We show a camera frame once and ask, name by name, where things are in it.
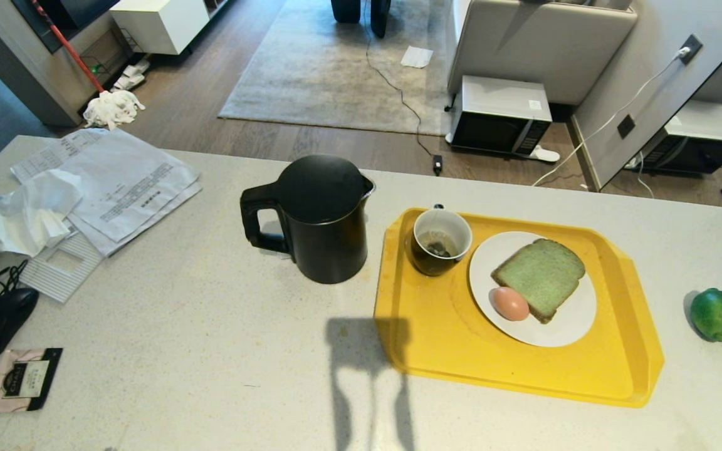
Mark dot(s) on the black electric kettle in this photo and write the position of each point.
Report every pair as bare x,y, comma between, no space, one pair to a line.
326,241

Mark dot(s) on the black kettle lid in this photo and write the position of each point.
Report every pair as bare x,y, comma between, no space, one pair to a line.
318,186

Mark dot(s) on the dark green mug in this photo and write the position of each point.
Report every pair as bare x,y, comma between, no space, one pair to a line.
439,241

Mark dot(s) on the brown egg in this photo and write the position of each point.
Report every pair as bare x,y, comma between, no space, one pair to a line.
510,303

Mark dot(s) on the green bread slice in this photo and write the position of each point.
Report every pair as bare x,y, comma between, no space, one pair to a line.
539,275

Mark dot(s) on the green lime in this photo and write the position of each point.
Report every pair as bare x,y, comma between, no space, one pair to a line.
718,315

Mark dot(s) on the yellow plastic tray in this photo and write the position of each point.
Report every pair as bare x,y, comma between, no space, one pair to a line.
436,326

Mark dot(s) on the grey floor rug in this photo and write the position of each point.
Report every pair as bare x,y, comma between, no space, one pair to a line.
329,69

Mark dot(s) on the silver microwave oven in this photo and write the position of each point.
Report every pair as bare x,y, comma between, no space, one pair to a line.
500,116

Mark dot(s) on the white paper on rug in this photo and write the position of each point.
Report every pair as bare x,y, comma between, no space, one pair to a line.
417,56

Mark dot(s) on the white round plate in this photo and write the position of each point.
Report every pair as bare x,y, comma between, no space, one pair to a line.
561,326

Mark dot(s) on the printed white paper sheet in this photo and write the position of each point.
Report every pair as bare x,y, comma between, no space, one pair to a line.
132,188
54,153

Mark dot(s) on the white slippers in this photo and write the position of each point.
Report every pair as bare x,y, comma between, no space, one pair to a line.
130,76

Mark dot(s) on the white cabinet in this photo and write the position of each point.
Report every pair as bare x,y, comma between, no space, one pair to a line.
160,22

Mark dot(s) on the crumpled white tissue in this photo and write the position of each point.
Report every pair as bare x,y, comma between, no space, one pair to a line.
32,213

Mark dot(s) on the pink and black sachet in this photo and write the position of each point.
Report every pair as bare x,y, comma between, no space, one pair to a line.
26,379

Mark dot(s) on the black computer mouse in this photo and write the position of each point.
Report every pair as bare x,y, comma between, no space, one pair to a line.
0,319

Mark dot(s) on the white ribbed card frame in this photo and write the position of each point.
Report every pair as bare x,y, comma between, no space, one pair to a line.
63,266

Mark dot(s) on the black wall socket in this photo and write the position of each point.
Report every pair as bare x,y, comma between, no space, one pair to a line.
690,48

